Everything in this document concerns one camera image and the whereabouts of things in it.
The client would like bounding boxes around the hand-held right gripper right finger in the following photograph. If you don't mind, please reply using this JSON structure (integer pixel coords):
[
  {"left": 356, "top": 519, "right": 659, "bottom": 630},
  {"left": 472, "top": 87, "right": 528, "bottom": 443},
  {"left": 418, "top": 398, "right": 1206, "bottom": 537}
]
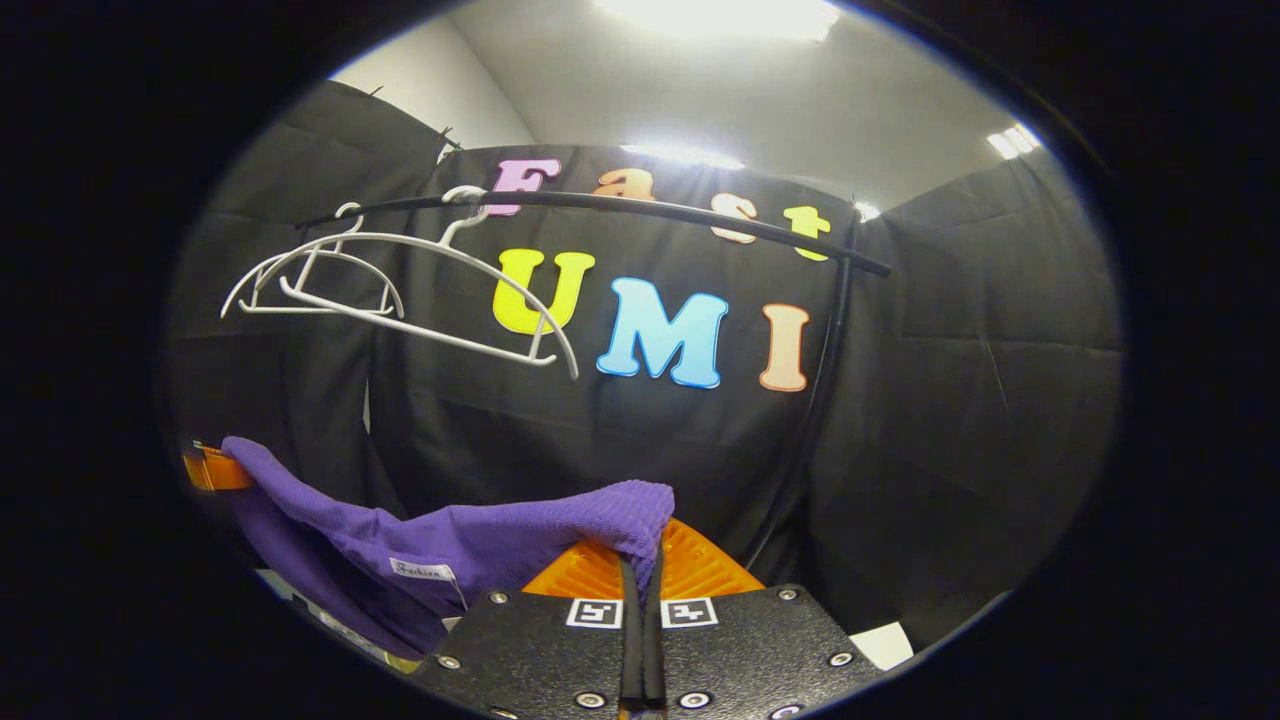
[{"left": 646, "top": 518, "right": 887, "bottom": 719}]

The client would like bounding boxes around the purple knit jacket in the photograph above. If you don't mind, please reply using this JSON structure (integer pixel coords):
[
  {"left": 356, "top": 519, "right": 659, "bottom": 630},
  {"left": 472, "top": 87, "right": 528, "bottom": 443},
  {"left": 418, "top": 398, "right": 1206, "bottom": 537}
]
[{"left": 215, "top": 435, "right": 676, "bottom": 661}]

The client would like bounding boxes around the ceiling light panel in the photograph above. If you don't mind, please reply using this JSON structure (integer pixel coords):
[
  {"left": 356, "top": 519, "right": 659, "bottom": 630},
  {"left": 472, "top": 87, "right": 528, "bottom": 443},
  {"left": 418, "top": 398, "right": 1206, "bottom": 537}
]
[
  {"left": 598, "top": 0, "right": 843, "bottom": 43},
  {"left": 620, "top": 142, "right": 747, "bottom": 170},
  {"left": 987, "top": 122, "right": 1042, "bottom": 160}
]

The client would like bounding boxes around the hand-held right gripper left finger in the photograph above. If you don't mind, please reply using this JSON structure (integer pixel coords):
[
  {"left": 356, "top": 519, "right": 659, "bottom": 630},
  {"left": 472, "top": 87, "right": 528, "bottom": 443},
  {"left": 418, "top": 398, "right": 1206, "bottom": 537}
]
[{"left": 410, "top": 540, "right": 642, "bottom": 719}]

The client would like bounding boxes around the black clothes rack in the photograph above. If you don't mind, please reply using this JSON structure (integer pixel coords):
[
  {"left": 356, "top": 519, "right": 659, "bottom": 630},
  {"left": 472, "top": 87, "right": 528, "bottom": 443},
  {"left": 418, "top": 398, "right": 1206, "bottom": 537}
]
[{"left": 300, "top": 190, "right": 893, "bottom": 571}]

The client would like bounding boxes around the white clothes hanger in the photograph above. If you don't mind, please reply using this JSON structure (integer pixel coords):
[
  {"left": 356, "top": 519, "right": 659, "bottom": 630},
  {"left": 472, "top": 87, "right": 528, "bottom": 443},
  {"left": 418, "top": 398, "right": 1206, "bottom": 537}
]
[
  {"left": 238, "top": 203, "right": 406, "bottom": 321},
  {"left": 222, "top": 185, "right": 581, "bottom": 381}
]

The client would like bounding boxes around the black backdrop cloth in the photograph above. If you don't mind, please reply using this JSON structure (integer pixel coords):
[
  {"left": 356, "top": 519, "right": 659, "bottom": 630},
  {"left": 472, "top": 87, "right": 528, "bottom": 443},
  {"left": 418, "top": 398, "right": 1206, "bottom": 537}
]
[{"left": 165, "top": 80, "right": 1126, "bottom": 651}]

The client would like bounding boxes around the white paper sheet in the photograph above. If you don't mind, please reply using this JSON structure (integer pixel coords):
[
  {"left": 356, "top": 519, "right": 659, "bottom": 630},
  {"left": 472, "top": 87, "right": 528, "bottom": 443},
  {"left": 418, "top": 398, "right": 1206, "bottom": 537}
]
[{"left": 849, "top": 621, "right": 915, "bottom": 672}]

